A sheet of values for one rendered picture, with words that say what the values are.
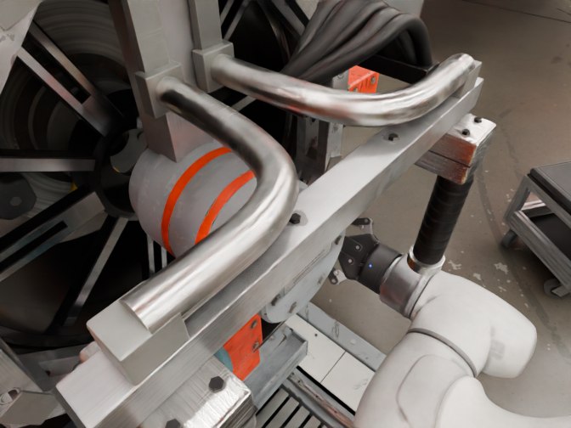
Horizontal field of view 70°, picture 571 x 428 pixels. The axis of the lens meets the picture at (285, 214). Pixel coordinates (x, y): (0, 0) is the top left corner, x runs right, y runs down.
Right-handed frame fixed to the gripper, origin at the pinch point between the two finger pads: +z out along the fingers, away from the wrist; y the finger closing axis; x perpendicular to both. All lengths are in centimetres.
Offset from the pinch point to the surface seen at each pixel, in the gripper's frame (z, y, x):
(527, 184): -26, 39, -90
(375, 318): -9, -23, -68
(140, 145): 16.5, 0.1, 23.7
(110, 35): 21.0, 12.2, 32.0
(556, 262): -45, 20, -91
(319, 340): -2, -32, -47
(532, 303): -46, 5, -95
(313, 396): -11, -42, -37
